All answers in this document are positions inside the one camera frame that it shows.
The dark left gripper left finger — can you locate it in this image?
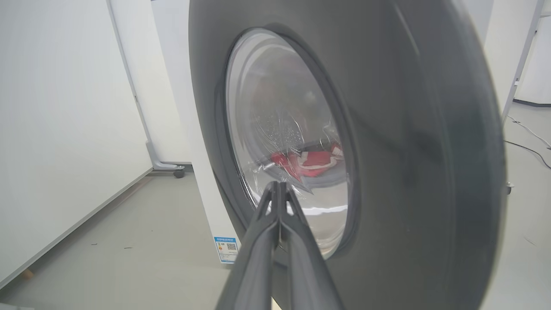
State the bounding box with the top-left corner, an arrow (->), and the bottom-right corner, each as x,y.
215,181 -> 280,310

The red jersey with white lettering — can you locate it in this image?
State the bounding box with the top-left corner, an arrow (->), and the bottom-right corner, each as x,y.
270,144 -> 345,181

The metal cart leg with caster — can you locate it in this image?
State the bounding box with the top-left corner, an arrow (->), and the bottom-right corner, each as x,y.
484,0 -> 551,125

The white partition with caster foot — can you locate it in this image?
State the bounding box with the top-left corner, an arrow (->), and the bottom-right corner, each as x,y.
0,0 -> 186,290

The black floor cable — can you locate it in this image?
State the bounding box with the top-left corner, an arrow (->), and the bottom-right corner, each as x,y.
505,140 -> 551,170

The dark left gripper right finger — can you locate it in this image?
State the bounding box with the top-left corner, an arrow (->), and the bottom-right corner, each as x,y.
279,182 -> 345,310

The blue white energy label sticker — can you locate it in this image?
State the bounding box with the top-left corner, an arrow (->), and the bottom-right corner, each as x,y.
214,236 -> 239,264

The white front-load washing machine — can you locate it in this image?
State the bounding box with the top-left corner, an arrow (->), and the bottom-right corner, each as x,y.
151,0 -> 241,264

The white floor cable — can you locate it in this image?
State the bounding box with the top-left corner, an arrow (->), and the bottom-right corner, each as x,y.
506,114 -> 551,150

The grey washing machine door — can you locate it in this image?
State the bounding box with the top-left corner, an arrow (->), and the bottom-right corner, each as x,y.
188,0 -> 514,310

